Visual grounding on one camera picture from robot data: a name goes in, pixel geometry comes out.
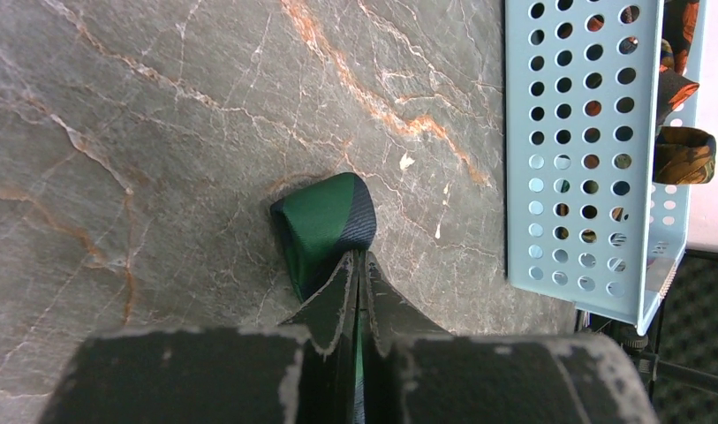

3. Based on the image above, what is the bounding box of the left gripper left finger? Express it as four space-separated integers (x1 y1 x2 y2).
40 251 359 423

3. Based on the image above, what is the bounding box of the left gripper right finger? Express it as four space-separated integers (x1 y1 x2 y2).
361 253 658 423

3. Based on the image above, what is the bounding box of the green navy striped tie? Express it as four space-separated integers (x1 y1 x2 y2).
270 172 376 423

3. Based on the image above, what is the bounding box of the light blue perforated basket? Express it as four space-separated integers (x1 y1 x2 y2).
504 1 697 335

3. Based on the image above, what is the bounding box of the black small tripod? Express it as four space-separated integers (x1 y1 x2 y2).
571 248 718 405

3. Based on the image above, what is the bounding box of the black open carrying case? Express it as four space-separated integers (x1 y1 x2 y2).
653 255 718 423

